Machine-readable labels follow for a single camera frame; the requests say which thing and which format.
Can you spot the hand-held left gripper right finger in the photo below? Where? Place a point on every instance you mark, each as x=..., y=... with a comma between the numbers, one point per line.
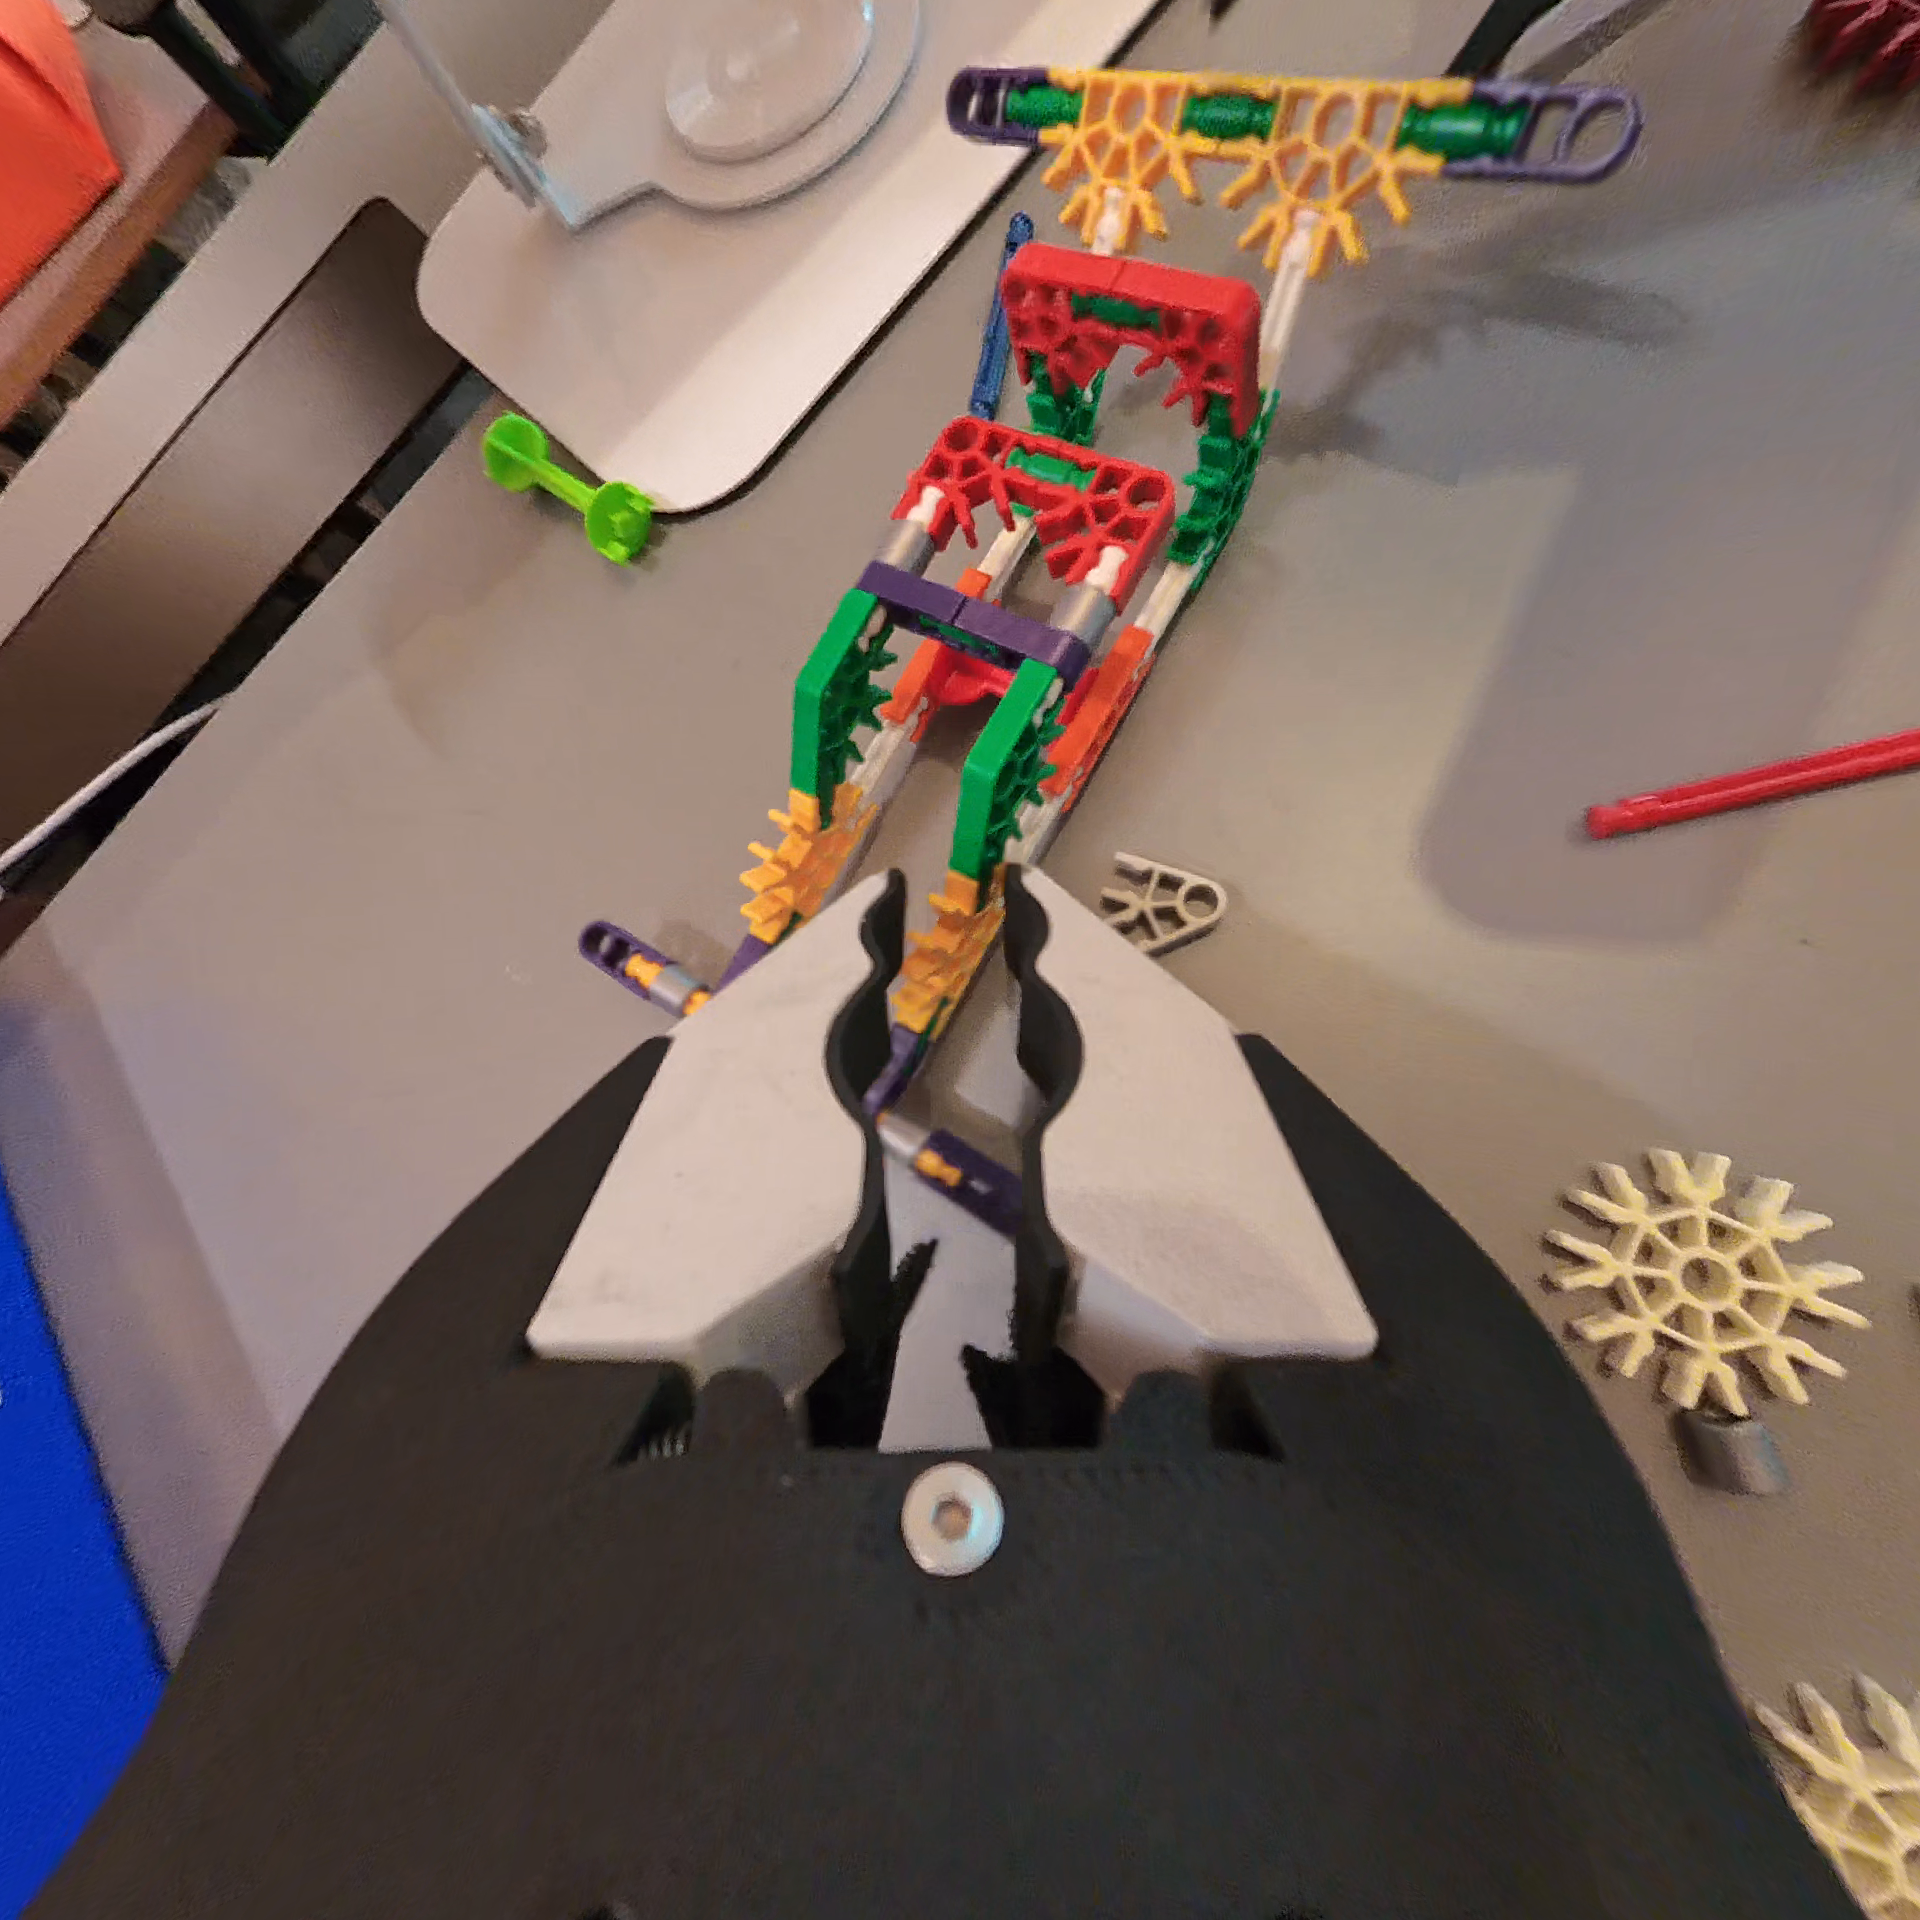
x=1201, y=1200

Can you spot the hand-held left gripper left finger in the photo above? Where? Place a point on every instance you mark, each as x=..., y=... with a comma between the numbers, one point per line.
x=704, y=1200

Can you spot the lime green double-ended connector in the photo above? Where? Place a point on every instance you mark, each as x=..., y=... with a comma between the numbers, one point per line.
x=563, y=484

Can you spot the short green rod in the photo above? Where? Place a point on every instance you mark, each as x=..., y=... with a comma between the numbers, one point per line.
x=1238, y=115
x=1463, y=132
x=1044, y=108

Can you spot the red long rod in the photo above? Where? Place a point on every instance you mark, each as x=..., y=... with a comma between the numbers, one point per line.
x=1756, y=781

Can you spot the purple connector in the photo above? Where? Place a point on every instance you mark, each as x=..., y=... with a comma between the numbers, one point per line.
x=1628, y=134
x=957, y=108

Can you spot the green fan connector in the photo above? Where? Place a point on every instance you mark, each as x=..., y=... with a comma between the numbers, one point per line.
x=1223, y=482

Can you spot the white snowflake connector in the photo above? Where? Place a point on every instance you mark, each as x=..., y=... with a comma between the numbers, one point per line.
x=1862, y=1800
x=1704, y=1276

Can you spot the white rod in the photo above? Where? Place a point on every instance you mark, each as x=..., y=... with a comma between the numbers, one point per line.
x=1287, y=317

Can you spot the blue rod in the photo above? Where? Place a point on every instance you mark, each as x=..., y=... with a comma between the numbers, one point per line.
x=998, y=330

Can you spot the light grey wedge connector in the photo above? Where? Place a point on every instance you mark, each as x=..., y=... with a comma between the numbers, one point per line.
x=1163, y=909

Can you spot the red and green toy model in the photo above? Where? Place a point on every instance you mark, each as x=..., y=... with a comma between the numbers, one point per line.
x=1141, y=300

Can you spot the white document stand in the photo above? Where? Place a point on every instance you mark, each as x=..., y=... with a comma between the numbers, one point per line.
x=721, y=300

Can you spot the red fan connector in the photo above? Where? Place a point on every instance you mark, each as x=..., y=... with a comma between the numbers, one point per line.
x=1869, y=31

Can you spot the grey spacer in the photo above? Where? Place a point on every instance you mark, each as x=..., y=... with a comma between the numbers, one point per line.
x=1733, y=1452

